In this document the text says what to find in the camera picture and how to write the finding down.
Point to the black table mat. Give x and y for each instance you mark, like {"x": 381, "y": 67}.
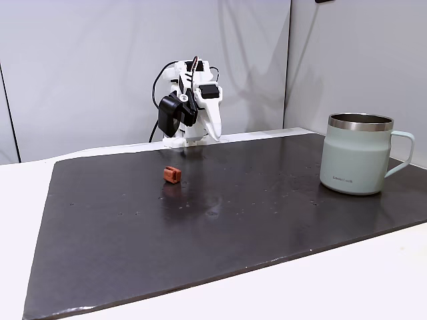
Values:
{"x": 133, "y": 250}

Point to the red-brown cube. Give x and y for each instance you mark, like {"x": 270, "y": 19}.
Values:
{"x": 171, "y": 176}

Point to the mint green steel mug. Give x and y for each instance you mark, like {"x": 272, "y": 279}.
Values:
{"x": 350, "y": 156}

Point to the black camera box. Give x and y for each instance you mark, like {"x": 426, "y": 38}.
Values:
{"x": 168, "y": 113}

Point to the black wall fixture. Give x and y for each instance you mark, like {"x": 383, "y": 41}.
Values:
{"x": 324, "y": 1}

